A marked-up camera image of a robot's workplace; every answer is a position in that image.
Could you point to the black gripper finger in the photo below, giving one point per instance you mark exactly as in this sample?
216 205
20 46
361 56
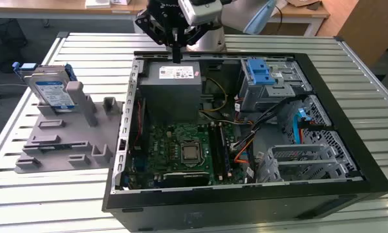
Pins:
142 20
180 54

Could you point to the hard disk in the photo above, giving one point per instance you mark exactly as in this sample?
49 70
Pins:
50 92

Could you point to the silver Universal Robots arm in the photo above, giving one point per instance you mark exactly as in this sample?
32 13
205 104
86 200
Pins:
209 41

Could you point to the white box with print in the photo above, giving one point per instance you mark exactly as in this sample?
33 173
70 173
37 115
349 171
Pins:
121 2

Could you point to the plain white box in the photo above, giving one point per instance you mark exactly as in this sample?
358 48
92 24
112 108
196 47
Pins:
96 4

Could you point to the grey power supply unit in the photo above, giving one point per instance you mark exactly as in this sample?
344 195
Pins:
170 102

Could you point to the blue plastic drive latch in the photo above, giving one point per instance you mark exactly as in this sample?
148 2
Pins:
258 72

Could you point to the light wooden desk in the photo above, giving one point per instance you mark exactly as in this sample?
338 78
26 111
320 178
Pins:
297 12
50 9

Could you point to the metal optical drive cage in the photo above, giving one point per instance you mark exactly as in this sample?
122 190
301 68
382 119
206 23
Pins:
277 92

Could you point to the green motherboard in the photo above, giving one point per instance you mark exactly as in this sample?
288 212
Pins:
168 150

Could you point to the silver CPU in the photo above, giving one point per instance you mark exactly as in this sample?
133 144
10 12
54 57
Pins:
189 153

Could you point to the brown cardboard box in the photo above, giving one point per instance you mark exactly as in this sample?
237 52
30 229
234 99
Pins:
298 3

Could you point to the CPU socket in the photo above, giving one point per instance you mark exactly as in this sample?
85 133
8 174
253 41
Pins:
190 165

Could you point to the grey parts rack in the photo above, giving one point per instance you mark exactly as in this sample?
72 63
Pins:
68 136

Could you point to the black graphics card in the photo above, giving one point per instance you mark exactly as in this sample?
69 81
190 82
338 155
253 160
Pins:
185 179

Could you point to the wooden cabinet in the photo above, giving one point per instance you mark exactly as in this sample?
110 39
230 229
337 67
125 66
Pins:
368 29

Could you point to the black PC case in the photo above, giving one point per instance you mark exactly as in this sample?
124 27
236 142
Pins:
213 213

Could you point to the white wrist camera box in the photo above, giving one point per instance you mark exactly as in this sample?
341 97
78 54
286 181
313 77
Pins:
202 12

